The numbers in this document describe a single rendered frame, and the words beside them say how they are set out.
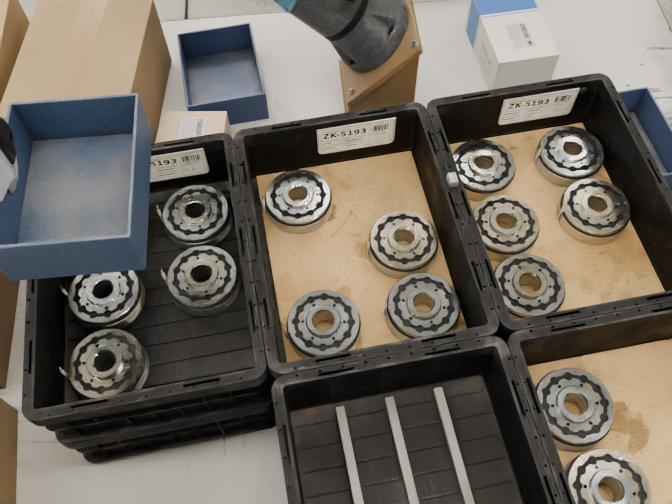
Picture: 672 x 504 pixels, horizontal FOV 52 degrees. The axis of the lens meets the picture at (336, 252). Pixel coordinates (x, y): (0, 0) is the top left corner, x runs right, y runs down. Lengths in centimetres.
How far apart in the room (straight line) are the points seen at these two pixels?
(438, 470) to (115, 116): 60
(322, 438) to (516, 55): 82
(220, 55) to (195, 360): 74
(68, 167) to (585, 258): 74
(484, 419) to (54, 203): 61
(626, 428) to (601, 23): 94
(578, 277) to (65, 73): 93
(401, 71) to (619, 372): 62
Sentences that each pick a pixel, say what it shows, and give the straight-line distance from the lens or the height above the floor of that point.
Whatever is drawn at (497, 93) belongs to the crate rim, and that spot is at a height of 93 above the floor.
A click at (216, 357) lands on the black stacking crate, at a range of 99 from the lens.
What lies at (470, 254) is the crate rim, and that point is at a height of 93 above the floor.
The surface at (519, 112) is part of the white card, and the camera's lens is 117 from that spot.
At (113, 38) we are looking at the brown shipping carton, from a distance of 136.
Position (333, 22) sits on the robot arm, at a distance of 122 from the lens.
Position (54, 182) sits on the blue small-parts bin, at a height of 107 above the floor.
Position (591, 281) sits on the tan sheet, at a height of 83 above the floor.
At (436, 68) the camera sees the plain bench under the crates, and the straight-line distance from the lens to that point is 147.
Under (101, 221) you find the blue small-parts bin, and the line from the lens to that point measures 84.
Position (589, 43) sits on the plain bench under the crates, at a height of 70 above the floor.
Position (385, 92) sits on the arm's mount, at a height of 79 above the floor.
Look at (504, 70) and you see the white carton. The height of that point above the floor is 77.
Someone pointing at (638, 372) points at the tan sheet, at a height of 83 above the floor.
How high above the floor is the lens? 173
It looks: 60 degrees down
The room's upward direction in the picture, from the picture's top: 2 degrees counter-clockwise
